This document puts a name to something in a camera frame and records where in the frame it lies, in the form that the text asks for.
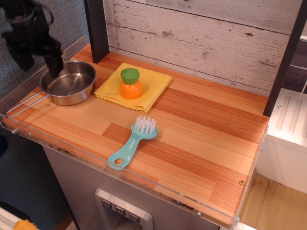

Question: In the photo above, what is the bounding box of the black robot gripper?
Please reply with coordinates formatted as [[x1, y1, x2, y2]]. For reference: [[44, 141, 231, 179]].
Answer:
[[1, 16, 63, 78]]

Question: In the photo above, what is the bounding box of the silver pot with wire handle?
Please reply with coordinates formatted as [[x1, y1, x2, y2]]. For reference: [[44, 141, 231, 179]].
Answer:
[[5, 60, 96, 118]]

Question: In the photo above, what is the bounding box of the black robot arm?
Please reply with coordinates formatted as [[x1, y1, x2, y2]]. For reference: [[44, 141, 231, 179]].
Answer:
[[0, 0, 63, 78]]

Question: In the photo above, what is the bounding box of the yellow folded cloth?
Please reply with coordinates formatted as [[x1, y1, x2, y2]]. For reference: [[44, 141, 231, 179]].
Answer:
[[94, 63, 172, 113]]

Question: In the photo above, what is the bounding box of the clear acrylic left guard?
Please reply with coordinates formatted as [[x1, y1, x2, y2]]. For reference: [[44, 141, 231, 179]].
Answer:
[[0, 35, 90, 115]]

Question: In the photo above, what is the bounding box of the orange toy carrot green top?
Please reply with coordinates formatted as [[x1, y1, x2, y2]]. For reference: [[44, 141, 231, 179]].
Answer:
[[120, 68, 142, 100]]

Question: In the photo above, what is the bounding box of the teal brush with white bristles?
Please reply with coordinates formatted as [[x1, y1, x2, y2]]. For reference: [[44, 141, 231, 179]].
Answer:
[[107, 116, 158, 170]]

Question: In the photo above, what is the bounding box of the grey cabinet with dispenser panel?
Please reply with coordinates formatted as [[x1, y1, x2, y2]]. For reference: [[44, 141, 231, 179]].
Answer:
[[43, 147, 218, 230]]

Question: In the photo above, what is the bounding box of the orange object bottom left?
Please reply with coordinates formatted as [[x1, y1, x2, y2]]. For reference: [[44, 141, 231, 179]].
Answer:
[[13, 220, 37, 230]]

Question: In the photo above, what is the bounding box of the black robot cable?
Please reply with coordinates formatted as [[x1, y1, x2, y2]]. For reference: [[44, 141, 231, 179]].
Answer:
[[38, 4, 55, 24]]

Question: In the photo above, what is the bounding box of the dark left shelf post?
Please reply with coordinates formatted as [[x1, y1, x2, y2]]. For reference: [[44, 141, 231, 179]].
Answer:
[[84, 0, 109, 63]]

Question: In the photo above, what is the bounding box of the dark shelf post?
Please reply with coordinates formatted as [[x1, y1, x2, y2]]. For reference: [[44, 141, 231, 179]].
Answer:
[[263, 0, 307, 117], [84, 0, 109, 63]]

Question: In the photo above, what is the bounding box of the dark right shelf post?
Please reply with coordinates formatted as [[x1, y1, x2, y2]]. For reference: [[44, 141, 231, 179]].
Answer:
[[263, 0, 307, 117]]

